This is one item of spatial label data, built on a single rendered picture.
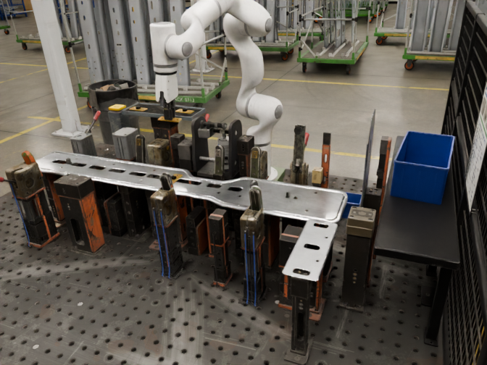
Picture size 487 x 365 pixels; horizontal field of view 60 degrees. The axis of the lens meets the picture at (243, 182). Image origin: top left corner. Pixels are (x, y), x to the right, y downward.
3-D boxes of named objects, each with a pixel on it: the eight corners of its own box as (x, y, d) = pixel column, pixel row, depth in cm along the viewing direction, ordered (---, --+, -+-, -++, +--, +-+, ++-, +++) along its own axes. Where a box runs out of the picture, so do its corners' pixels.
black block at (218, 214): (207, 287, 154) (200, 220, 140) (219, 270, 163) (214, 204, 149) (227, 292, 151) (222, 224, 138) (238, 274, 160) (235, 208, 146)
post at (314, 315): (300, 317, 139) (302, 245, 126) (308, 295, 148) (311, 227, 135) (319, 322, 137) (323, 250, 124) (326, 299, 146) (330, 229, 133)
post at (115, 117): (122, 192, 223) (106, 111, 203) (130, 185, 229) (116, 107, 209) (133, 194, 220) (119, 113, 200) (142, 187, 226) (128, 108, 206)
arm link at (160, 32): (184, 62, 147) (166, 59, 152) (182, 22, 141) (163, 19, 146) (166, 66, 141) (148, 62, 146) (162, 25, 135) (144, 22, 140)
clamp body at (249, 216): (235, 303, 146) (230, 219, 130) (248, 282, 156) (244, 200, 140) (260, 310, 143) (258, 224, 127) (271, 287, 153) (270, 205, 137)
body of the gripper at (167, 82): (161, 64, 153) (164, 95, 159) (149, 71, 145) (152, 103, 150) (181, 66, 152) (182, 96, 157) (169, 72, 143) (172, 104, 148)
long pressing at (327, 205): (17, 171, 182) (16, 168, 181) (55, 151, 200) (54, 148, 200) (338, 227, 134) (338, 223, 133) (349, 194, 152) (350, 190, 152)
